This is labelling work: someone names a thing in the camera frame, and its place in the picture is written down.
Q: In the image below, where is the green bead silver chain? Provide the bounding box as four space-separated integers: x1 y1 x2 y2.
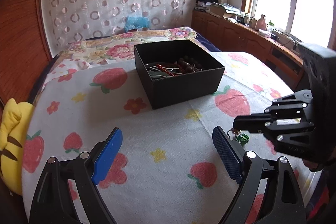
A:
226 127 251 146

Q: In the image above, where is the brown wooden bead bracelet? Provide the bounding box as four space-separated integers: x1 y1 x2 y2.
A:
174 57 204 74

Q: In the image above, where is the silver wavy hair comb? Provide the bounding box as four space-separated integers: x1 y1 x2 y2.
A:
145 63 182 80

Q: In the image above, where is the black jewelry box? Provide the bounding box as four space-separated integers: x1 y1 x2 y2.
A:
134 40 225 109

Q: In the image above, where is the person's right hand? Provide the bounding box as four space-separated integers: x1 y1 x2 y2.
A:
302 159 324 172

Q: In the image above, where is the white strawberry flower blanket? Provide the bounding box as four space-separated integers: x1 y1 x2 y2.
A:
22 50 324 224

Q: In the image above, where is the wooden sideboard cabinet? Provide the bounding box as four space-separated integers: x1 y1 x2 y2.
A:
191 10 305 89

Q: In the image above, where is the pink bottle on sill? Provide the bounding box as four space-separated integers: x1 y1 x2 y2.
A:
256 14 267 31

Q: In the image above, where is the yellow striped plush toy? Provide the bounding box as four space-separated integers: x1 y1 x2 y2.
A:
1 98 34 196

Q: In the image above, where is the wooden louvered wardrobe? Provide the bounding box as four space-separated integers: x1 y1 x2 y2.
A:
1 0 52 106

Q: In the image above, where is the clutter pile on cabinet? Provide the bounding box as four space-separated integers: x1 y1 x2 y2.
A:
194 0 244 20

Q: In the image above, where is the blue lace fabric item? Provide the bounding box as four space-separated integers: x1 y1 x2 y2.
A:
124 16 150 32

